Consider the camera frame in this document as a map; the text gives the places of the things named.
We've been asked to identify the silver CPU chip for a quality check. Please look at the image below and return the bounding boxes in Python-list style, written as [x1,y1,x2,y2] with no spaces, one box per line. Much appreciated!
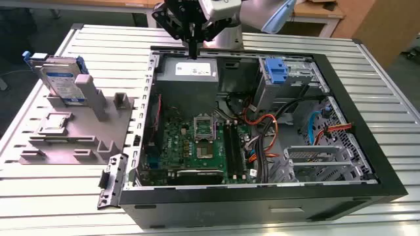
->
[43,115,67,130]

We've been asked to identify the green motherboard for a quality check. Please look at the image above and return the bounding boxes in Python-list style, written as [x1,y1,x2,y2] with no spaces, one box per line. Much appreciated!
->
[135,108,261,185]

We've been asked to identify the CPU socket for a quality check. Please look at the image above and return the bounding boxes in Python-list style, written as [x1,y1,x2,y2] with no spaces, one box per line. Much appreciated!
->
[194,144,219,161]

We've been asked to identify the black PC case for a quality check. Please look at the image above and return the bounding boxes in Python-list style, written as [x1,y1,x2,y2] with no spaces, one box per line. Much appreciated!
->
[118,45,409,229]

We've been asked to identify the metal disk bay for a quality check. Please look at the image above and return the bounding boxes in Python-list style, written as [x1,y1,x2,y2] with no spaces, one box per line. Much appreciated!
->
[266,145,369,184]

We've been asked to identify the black office chair base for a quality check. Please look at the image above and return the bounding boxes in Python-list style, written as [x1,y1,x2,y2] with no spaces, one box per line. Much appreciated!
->
[401,34,420,59]

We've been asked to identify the RAM slot with white clips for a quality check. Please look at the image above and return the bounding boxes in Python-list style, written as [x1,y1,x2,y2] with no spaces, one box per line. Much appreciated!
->
[233,119,246,179]
[223,119,237,179]

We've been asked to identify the metal optical drive cage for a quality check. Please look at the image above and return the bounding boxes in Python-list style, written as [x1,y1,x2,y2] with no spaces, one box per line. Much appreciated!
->
[253,58,329,111]

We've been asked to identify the grey power supply unit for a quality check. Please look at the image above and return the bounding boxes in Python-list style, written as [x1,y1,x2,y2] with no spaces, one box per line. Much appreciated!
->
[153,58,219,116]

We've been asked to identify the black graphics card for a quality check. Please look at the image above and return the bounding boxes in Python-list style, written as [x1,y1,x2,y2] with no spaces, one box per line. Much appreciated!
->
[167,168,223,185]

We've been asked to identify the metal socket cover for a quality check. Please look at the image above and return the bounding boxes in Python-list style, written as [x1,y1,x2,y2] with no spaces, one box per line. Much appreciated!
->
[191,113,217,144]

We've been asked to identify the grey parts rack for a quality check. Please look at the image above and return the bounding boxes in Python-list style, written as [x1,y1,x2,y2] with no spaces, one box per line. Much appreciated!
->
[17,75,137,166]

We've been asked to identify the hinged metal rear bracket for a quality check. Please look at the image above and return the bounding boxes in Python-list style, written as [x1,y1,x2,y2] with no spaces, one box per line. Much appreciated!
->
[97,152,129,210]

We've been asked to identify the thin red wire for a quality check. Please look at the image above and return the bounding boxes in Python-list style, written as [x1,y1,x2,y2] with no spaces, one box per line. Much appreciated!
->
[146,94,163,147]

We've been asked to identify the yellow black power wires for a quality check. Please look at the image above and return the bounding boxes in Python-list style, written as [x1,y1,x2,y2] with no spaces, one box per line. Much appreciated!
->
[211,107,231,121]

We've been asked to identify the orange red power wire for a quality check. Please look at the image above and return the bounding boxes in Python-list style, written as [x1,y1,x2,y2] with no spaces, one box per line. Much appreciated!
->
[313,122,354,146]

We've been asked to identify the black cable bundle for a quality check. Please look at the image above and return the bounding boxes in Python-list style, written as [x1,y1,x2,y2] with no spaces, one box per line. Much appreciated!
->
[253,95,329,184]

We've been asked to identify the blue data wire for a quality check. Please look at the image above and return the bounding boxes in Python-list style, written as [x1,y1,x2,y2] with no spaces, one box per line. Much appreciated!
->
[306,105,331,146]

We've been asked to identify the orange wire bundle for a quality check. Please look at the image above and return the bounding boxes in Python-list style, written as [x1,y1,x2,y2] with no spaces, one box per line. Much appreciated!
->
[242,112,279,164]

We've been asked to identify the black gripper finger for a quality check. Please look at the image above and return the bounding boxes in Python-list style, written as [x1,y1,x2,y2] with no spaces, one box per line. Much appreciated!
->
[151,3,194,60]
[193,18,230,60]

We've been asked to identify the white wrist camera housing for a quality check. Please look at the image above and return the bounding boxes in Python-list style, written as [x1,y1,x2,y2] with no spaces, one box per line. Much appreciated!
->
[198,0,241,23]

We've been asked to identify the blue plastic drive latch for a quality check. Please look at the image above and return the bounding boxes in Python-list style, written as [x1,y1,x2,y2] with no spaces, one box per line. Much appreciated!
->
[263,57,289,85]

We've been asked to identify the wooden cabinet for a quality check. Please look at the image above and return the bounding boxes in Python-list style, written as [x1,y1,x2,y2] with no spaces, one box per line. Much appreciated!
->
[337,0,420,69]

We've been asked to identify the hard disk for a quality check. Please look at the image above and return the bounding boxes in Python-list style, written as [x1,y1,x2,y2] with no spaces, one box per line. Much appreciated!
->
[21,51,90,108]

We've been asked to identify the wooden desk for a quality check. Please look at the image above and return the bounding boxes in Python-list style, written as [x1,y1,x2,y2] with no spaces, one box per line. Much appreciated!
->
[41,0,346,37]

